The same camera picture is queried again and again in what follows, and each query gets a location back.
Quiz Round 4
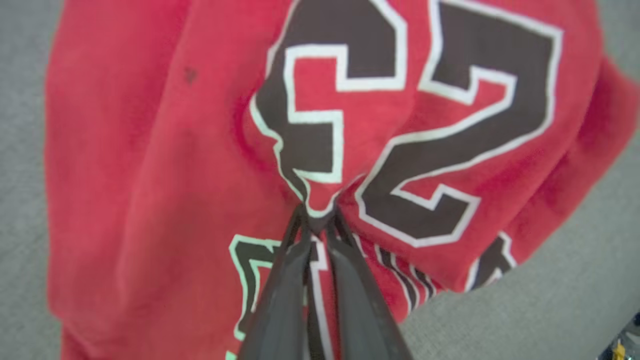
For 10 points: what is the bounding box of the dark object with yellow tag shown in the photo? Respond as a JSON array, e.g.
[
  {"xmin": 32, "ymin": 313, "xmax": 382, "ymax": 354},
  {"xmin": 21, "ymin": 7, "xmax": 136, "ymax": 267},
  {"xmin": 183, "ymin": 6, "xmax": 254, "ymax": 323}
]
[{"xmin": 598, "ymin": 312, "xmax": 640, "ymax": 360}]

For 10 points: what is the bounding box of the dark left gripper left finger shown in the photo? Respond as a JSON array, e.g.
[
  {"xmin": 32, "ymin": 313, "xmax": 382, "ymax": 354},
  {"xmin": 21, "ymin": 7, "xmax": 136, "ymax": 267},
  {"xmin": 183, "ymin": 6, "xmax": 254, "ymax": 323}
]
[{"xmin": 238, "ymin": 204, "xmax": 314, "ymax": 360}]

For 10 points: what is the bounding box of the red basketball jersey garment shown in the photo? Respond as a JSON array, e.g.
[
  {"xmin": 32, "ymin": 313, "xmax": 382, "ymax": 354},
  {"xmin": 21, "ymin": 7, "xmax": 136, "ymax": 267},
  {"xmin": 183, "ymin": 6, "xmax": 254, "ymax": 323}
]
[{"xmin": 44, "ymin": 0, "xmax": 640, "ymax": 360}]

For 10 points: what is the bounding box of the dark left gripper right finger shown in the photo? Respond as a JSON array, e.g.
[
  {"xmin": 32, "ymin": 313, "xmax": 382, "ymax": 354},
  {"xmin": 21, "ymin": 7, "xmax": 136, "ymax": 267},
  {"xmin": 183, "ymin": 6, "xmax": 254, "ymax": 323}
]
[{"xmin": 326, "ymin": 206, "xmax": 414, "ymax": 360}]

